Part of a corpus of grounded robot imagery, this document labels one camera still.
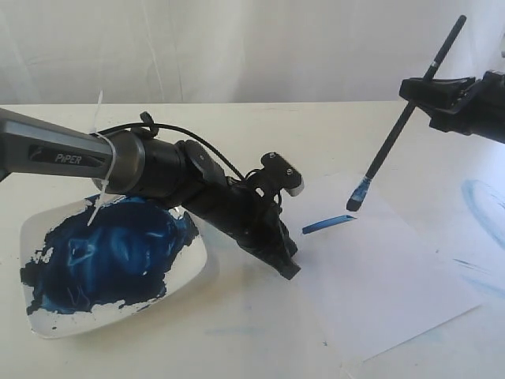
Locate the white paper sheet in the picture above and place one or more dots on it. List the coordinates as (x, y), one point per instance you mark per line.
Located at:
(369, 277)

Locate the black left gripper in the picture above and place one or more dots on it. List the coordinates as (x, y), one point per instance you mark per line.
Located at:
(246, 211)

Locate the white plate with blue paint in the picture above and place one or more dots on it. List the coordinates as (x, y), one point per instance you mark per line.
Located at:
(85, 266)

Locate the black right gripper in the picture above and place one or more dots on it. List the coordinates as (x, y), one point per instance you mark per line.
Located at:
(466, 106)

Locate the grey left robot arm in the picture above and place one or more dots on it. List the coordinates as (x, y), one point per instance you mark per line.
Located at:
(131, 159)

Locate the black paintbrush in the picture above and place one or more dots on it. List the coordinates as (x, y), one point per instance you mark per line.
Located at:
(358, 195)

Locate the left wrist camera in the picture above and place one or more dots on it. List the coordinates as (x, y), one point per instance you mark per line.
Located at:
(282, 174)

